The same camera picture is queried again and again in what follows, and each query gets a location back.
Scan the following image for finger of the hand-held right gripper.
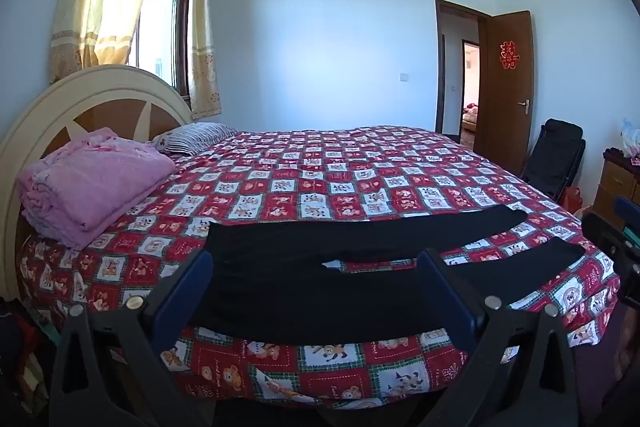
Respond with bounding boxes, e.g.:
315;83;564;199
613;195;640;233
581;210;640;308

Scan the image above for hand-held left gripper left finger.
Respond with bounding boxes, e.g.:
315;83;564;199
49;251;216;427

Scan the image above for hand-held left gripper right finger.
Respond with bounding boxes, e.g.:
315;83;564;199
415;249;583;427

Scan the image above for black pants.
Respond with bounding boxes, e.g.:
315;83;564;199
192;204;586;348

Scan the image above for wooden cabinet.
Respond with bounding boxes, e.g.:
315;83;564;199
592;148;640;212

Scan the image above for red bag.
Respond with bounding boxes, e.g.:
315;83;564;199
559;187;583;212

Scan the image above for clear plastic bag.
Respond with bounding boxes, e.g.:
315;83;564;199
620;117;640;158

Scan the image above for black folding chair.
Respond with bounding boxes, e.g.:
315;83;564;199
521;118;586;205

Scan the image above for folded pink blanket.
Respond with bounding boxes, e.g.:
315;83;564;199
16;127;177;250

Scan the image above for red checkered cartoon bedspread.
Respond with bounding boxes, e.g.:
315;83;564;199
15;124;621;410

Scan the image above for brown wooden door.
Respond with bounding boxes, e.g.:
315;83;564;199
472;10;533;175

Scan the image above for striped pillow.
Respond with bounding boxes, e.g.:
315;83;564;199
152;123;238;156

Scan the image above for dark clothes pile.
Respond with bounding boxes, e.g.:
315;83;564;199
0;297;56;427

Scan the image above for red paper door decoration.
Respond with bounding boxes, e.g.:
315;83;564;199
500;39;518;70

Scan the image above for cream and wood headboard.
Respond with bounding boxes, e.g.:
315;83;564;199
0;64;193;303

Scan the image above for narrow yellow curtain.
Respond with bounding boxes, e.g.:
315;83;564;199
187;0;222;120

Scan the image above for window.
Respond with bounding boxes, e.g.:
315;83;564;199
127;0;193;95

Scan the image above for brown door frame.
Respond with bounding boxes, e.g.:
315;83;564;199
434;0;493;135

